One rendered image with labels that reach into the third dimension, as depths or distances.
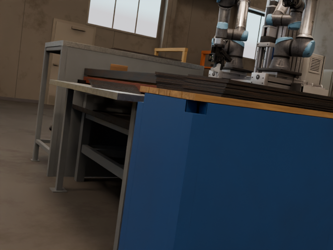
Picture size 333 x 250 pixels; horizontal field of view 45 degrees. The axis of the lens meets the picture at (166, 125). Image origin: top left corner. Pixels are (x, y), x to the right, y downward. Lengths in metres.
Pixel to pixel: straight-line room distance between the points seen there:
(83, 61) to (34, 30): 7.48
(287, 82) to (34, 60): 8.36
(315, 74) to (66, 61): 1.95
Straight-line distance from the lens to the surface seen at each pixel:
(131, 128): 1.79
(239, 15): 3.01
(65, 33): 10.79
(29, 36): 10.61
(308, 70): 3.36
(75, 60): 3.19
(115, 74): 2.59
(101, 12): 11.20
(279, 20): 2.75
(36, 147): 3.77
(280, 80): 2.92
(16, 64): 10.53
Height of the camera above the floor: 0.79
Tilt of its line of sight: 5 degrees down
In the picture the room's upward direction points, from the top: 8 degrees clockwise
